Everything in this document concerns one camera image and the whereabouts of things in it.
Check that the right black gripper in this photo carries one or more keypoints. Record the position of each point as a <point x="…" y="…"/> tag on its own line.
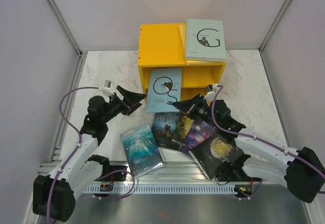
<point x="190" y="106"/>

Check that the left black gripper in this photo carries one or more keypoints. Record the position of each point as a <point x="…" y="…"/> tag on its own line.
<point x="130" y="98"/>

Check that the light blue O S book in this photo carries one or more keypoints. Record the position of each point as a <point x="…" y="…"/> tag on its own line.
<point x="164" y="89"/>

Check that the teal Jules Verne book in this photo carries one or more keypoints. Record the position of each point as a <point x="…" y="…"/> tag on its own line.
<point x="141" y="150"/>

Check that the grey G book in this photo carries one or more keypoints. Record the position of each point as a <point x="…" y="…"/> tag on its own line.
<point x="205" y="40"/>

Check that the yellow L book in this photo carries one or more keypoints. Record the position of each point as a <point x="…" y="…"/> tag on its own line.
<point x="182" y="30"/>

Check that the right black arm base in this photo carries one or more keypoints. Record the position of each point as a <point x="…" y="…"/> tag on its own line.
<point x="234" y="172"/>

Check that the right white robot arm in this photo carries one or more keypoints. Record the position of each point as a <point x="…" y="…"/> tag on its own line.
<point x="300" y="171"/>

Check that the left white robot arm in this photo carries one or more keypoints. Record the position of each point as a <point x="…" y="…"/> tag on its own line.
<point x="55" y="195"/>

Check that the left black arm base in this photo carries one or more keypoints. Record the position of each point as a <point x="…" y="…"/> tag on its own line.
<point x="111" y="170"/>

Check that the green forest cover book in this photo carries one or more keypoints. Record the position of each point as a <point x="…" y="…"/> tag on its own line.
<point x="182" y="129"/>

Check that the dark Wuthering Heights book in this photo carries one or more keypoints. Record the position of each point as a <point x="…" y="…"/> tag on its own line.
<point x="163" y="128"/>

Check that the purple Robinson Crusoe book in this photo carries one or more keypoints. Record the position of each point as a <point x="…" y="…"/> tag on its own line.
<point x="199" y="131"/>

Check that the black Moon and Sixpence book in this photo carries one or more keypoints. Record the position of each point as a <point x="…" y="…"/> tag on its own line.
<point x="214" y="155"/>

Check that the yellow wooden shelf box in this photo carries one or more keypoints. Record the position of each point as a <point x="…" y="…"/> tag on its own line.
<point x="160" y="46"/>

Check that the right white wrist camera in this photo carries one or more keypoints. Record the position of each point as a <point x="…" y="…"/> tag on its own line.
<point x="211" y="91"/>

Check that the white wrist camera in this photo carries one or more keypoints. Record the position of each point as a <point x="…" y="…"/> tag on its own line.
<point x="106" y="87"/>
<point x="211" y="91"/>

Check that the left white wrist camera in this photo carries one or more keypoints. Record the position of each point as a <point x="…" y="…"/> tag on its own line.
<point x="106" y="87"/>

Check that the aluminium front rail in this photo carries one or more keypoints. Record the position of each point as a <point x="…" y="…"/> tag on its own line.
<point x="171" y="172"/>

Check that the slotted white cable duct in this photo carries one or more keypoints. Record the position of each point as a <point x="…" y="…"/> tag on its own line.
<point x="177" y="189"/>

